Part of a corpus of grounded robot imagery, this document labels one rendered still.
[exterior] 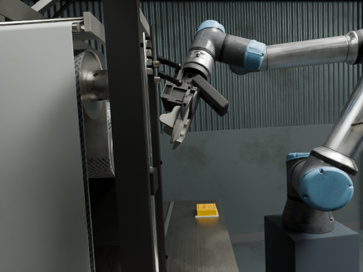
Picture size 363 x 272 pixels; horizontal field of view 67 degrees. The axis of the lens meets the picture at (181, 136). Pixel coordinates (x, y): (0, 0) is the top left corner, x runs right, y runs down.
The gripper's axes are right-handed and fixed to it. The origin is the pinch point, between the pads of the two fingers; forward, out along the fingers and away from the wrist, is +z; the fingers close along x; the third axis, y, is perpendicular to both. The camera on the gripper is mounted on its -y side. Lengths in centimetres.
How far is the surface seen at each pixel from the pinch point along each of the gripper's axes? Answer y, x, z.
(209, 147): 15, -182, -66
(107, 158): 15.0, -1.0, 8.7
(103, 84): 14.6, 15.2, -2.1
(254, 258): -49, -205, 12
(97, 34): 17.0, 20.9, -9.2
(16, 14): 62, 2, -25
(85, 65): 19.1, 17.1, -4.2
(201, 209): -6.7, -41.5, 7.6
